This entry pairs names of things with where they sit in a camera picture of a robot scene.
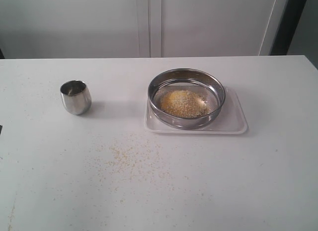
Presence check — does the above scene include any stainless steel cup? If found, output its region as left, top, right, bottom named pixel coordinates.
left=60, top=80, right=92, bottom=115

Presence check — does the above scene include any round steel mesh sieve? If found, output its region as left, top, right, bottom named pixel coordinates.
left=148, top=68, right=226, bottom=130

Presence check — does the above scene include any white cabinet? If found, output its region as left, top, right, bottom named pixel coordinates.
left=0, top=0, right=287, bottom=59

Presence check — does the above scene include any white plastic tray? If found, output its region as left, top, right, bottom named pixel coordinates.
left=145, top=87, right=248, bottom=135

